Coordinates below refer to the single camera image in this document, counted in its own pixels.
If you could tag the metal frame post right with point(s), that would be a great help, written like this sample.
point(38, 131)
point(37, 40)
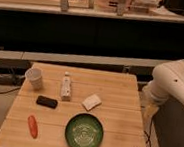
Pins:
point(120, 7)

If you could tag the orange carrot toy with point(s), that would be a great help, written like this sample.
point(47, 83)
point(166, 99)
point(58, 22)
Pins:
point(33, 127)

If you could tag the white plastic bottle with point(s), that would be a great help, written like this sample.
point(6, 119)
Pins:
point(66, 87)

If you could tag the white paper cup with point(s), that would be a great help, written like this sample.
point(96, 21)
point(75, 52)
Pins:
point(34, 76)

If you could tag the green ceramic bowl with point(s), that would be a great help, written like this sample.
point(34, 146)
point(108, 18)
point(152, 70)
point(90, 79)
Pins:
point(84, 130)

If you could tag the black rectangular case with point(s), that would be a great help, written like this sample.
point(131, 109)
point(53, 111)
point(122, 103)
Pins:
point(47, 102)

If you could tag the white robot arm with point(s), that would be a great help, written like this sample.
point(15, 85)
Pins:
point(167, 80)

